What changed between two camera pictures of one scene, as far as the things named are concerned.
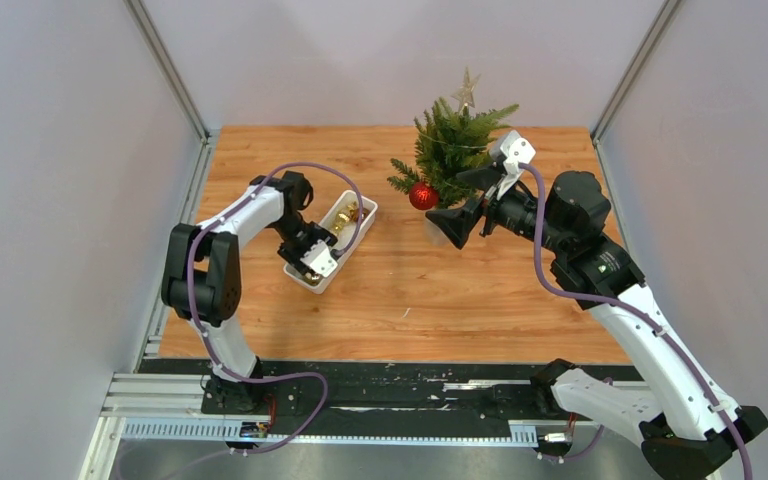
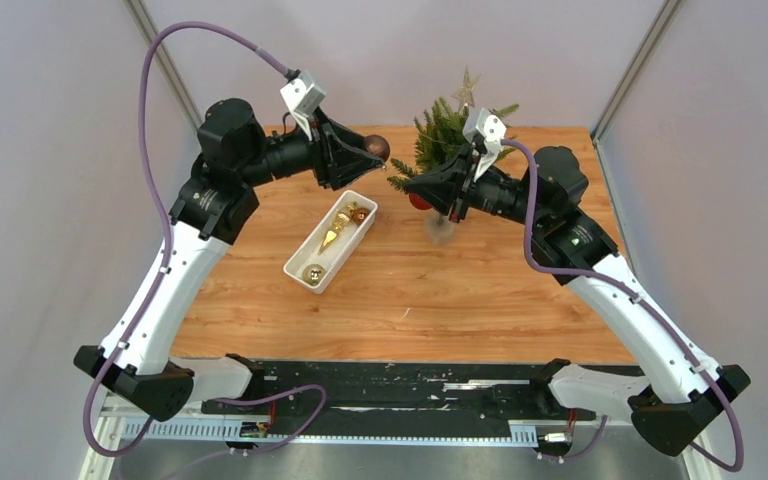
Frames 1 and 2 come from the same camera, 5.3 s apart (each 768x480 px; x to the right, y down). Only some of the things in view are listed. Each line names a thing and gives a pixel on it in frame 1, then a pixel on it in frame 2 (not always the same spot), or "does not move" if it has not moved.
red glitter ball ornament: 422,196 does not move
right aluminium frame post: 634,68 does not move
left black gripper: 295,256 → 338,155
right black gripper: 457,222 → 442,186
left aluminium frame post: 160,52 does not move
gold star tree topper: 466,93 does not move
